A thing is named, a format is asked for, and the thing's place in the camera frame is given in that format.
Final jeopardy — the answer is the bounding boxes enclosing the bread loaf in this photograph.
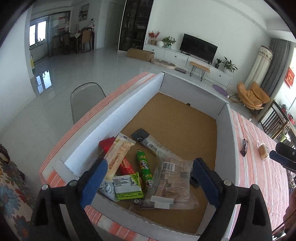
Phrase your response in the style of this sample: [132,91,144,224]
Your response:
[257,141,270,160]

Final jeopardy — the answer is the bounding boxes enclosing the black chocolate bar wrapper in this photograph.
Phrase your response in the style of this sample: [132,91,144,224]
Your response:
[240,139,248,157]

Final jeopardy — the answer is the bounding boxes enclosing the clear bag of wafers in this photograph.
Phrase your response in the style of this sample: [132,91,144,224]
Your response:
[143,149,199,210]

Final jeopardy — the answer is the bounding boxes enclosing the green white snack packet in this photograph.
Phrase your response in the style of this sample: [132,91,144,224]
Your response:
[99,172,144,202]

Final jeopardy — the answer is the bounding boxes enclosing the beige long cracker packet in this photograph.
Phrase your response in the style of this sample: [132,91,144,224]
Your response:
[104,133,135,182]

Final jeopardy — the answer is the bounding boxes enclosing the dark cookie roll package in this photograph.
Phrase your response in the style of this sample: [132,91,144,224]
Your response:
[131,128,173,155]

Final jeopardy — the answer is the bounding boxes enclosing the dark wooden dining chair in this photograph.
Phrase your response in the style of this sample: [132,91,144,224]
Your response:
[259,100,292,140]

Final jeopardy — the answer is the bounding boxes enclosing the orange striped tablecloth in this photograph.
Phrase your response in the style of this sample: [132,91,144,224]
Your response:
[38,71,290,241]

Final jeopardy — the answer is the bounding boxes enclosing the orange lounge chair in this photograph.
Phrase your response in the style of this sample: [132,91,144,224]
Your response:
[229,82,270,118]

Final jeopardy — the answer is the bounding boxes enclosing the covered standing air conditioner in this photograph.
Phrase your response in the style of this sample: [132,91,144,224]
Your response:
[245,46,273,89]

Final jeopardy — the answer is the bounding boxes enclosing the purple round floor mat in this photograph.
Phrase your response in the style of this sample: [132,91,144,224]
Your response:
[212,84,230,98]

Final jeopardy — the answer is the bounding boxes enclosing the red snack box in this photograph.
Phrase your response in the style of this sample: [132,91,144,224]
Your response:
[99,133,135,180]

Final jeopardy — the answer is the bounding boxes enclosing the green potted plant right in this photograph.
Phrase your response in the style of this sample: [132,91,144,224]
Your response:
[222,56,238,74]

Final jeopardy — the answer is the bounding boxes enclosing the grey curtain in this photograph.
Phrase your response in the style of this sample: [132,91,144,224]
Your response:
[260,38,290,96]

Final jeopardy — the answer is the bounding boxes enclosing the small dark potted plant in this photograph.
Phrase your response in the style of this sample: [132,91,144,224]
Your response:
[214,58,222,69]

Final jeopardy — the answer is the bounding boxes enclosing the green chips tube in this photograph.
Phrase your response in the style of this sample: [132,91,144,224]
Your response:
[136,150,154,190]

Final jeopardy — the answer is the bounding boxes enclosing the small wooden bench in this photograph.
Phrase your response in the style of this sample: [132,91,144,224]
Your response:
[190,61,210,81]

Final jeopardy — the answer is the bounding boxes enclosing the grey plastic chair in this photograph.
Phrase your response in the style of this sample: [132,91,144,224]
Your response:
[70,82,106,124]

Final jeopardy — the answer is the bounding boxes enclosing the white cardboard box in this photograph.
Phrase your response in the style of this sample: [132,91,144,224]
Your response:
[52,71,240,241]

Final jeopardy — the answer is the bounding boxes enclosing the white tv cabinet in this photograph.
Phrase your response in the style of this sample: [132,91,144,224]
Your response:
[144,44,232,88]

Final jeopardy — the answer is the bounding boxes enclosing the black flat television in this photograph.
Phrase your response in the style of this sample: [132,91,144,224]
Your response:
[180,34,218,64]

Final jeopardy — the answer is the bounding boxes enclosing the beige floor cushion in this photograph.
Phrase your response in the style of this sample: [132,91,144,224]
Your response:
[150,58,177,70]

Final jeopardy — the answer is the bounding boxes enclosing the green plant white pot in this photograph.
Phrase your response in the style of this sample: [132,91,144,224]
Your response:
[156,36,176,49]

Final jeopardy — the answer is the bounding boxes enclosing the brown cardboard box on floor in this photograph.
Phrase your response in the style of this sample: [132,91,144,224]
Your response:
[126,48,154,62]

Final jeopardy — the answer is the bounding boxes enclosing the red flower vase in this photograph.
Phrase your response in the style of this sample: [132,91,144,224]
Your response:
[148,31,161,45]

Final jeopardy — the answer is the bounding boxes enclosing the far wooden dining set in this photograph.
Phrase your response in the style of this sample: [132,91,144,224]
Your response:
[49,28,95,55]

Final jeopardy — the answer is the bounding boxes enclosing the black glass display cabinet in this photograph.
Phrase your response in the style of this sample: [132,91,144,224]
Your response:
[118,0,154,51]

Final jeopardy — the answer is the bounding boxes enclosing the red wall decoration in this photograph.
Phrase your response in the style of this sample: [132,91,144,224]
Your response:
[285,67,295,88]

